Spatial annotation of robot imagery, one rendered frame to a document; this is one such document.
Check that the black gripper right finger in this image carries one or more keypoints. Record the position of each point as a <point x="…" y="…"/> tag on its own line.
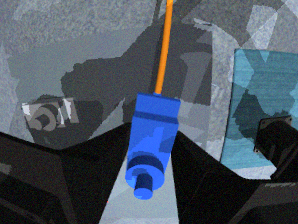
<point x="209" y="193"/>

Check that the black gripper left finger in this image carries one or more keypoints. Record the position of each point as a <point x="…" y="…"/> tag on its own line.
<point x="82" y="176"/>

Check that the blue micro servo with orange cable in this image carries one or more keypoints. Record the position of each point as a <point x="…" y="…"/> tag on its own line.
<point x="154" y="129"/>

